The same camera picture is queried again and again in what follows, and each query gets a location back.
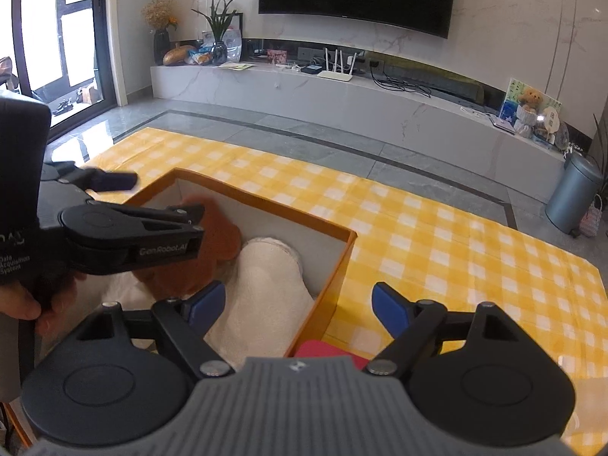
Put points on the pink woven basket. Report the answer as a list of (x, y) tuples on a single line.
[(590, 222)]

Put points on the yellow checkered cloth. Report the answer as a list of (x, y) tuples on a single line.
[(424, 249)]

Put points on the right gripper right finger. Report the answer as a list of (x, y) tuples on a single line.
[(414, 328)]

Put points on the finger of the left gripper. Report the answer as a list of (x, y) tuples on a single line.
[(66, 179), (104, 239)]

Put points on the orange cardboard box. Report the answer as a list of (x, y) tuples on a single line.
[(324, 248)]

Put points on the white fluffy towel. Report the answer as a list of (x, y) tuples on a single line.
[(124, 288)]

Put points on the red box lid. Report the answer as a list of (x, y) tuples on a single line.
[(320, 349)]

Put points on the dried flowers vase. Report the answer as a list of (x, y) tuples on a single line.
[(159, 16)]

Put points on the white terry mitt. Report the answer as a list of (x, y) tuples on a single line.
[(266, 303)]

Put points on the brown plush cloth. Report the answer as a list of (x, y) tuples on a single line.
[(209, 246)]

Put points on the teddy bear toy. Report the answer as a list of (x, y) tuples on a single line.
[(530, 99)]

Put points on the white wifi router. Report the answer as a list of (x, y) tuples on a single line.
[(338, 67)]

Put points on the grey metal trash bin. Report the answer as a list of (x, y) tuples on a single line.
[(573, 195)]

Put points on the white marble tv console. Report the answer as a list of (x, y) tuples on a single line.
[(435, 127)]

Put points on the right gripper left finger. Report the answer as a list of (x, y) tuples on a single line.
[(180, 328)]

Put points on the green plant in vase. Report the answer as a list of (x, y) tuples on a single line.
[(218, 17)]

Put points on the person left hand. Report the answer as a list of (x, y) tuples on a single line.
[(18, 303)]

